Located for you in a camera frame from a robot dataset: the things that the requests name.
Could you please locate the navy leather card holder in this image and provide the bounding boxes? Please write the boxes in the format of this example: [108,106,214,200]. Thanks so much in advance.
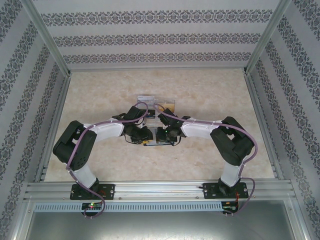
[143,141,175,148]

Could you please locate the clear plastic card tray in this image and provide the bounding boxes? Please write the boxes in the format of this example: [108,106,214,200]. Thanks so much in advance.
[135,94,178,131]

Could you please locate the orange credit card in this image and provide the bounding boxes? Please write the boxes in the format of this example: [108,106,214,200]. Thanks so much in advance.
[156,98,177,113]

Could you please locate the silver blue credit card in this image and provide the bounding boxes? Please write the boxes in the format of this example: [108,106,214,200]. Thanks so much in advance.
[136,95,156,111]

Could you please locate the grey metal sheet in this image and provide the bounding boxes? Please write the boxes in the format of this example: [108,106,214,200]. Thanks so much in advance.
[18,199,307,240]

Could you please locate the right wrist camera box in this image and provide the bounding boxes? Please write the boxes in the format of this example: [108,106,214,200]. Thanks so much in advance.
[158,107,181,127]

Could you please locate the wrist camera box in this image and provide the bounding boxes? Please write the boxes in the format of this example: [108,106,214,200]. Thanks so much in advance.
[126,106,147,123]
[158,107,181,127]

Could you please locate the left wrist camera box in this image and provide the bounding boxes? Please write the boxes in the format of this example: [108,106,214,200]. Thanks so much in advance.
[126,106,147,123]

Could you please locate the aluminium mounting rail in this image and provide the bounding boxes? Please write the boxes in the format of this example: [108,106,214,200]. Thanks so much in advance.
[23,180,298,201]

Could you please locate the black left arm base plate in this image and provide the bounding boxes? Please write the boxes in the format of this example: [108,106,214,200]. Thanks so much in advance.
[69,183,116,201]

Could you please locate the white slotted cable duct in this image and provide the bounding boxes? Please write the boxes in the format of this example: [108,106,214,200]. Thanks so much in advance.
[33,201,224,213]

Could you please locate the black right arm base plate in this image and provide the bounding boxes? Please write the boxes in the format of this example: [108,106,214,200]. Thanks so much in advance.
[202,182,250,200]

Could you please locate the aluminium side rail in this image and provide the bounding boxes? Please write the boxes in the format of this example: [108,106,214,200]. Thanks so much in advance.
[33,72,73,183]
[243,71,286,181]

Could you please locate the aluminium frame post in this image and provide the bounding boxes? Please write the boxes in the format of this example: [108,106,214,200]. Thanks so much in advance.
[23,0,72,76]
[243,0,294,75]

